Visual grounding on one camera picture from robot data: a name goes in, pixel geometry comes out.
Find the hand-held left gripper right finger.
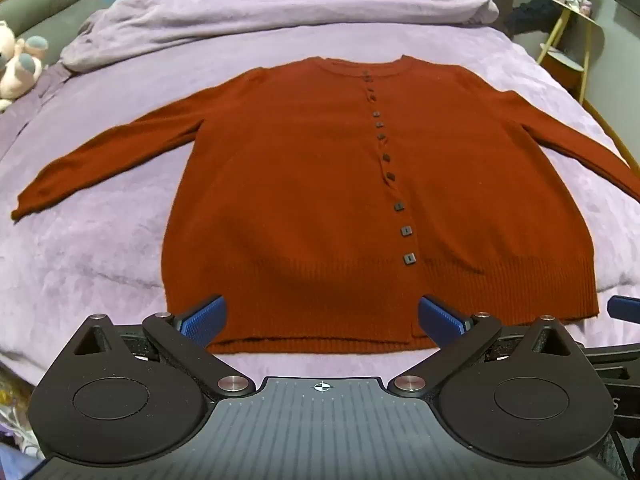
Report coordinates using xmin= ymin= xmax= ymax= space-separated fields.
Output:
xmin=387 ymin=295 xmax=583 ymax=398

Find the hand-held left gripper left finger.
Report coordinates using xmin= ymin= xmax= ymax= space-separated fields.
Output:
xmin=72 ymin=295 xmax=256 ymax=398

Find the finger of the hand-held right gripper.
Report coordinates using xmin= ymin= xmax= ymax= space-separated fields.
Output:
xmin=606 ymin=295 xmax=640 ymax=326

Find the red buttoned cardigan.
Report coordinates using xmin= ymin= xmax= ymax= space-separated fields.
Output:
xmin=11 ymin=55 xmax=640 ymax=357

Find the purple bed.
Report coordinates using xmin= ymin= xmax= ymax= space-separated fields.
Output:
xmin=0 ymin=22 xmax=640 ymax=391

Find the patterned cloth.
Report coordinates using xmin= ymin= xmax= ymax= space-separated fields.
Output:
xmin=0 ymin=355 xmax=48 ymax=463

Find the yellow side table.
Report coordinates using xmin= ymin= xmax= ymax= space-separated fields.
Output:
xmin=536 ymin=0 xmax=601 ymax=107

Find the dark cloth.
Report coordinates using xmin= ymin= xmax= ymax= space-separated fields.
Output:
xmin=502 ymin=0 xmax=562 ymax=39

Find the white and pink plush toy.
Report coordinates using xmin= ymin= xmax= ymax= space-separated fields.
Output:
xmin=0 ymin=20 xmax=51 ymax=112

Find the purple fleece blanket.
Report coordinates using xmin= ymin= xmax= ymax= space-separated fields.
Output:
xmin=60 ymin=0 xmax=501 ymax=73

